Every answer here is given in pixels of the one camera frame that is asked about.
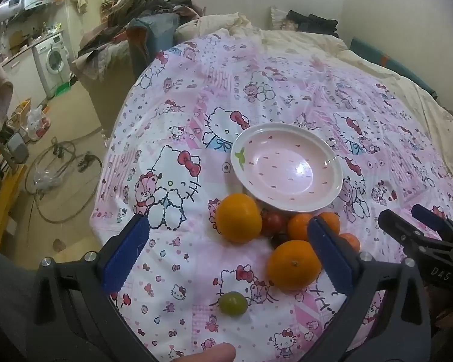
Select pink cartoon cat printed blanket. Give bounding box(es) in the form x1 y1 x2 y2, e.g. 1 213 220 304
91 32 453 362

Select red tomato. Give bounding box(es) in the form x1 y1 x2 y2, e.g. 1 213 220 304
260 209 289 236

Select person's left hand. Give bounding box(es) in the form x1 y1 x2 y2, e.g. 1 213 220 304
181 342 236 362

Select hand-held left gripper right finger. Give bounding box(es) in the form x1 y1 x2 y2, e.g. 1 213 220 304
307 216 433 362

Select teal pillow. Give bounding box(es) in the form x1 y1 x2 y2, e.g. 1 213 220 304
349 37 439 99

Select coiled hose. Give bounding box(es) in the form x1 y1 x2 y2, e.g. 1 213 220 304
24 128 104 223

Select pile of dark clothes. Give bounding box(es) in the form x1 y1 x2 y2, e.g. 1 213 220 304
73 0 208 80

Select grey square object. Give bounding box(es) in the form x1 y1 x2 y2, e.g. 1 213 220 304
5 130 29 164

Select pink plate with white rim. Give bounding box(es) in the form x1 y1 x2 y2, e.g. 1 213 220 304
230 122 344 212

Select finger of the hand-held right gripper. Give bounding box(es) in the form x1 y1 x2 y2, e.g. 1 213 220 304
411 204 453 243
377 209 444 268

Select white water heater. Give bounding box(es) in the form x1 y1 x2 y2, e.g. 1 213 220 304
0 0 25 23

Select white kitchen cabinet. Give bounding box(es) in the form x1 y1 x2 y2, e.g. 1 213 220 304
2 45 48 106

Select large orange with navel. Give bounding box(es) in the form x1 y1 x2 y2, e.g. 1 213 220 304
267 240 322 293

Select dark purple plum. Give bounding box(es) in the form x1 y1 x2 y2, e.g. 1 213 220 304
270 233 293 249

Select white plastic bag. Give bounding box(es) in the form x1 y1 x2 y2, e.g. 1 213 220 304
26 106 51 140

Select large smooth orange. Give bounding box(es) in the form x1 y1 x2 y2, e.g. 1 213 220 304
215 193 263 244

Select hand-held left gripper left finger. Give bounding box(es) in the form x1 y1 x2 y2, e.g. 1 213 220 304
34 214 163 362

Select dark clothes on pillow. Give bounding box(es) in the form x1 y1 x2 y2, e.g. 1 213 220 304
270 5 340 38

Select person's grey pants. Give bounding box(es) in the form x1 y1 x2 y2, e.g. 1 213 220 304
0 247 46 362

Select white washing machine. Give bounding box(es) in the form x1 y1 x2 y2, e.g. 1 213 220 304
34 32 72 99

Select yellow stool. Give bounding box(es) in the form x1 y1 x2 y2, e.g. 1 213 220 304
0 147 27 242

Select small mandarin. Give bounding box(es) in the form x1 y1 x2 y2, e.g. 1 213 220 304
338 233 361 253
287 213 315 243
317 211 341 234

